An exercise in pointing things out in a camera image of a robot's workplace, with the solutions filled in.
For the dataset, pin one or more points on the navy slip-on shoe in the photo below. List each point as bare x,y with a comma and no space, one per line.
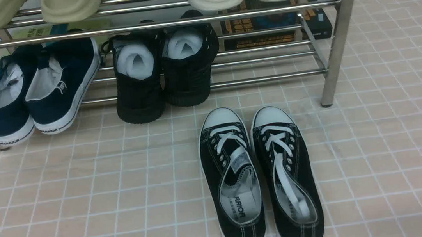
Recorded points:
16,74
65,70

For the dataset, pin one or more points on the black canvas lace-up shoe left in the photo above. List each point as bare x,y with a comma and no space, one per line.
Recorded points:
227,164

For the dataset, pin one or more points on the black canvas lace-up shoe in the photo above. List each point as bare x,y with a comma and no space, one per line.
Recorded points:
282,154
227,164

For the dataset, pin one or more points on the black sneaker right on rack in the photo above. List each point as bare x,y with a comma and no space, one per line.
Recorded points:
187,54

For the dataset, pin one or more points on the black sneaker on rack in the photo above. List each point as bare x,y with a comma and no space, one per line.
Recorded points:
187,54
137,68

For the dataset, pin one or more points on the black canvas lace-up shoe right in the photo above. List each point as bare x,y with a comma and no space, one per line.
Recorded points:
282,154

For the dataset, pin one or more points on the silver metal shoe rack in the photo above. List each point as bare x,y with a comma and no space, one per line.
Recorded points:
302,57

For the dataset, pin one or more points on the black sneaker left on rack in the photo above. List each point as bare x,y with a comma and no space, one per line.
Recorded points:
137,68

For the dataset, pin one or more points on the black and yellow book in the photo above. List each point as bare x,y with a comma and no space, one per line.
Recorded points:
316,19

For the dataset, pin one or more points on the green and blue book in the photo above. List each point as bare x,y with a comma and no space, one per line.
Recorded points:
48,30

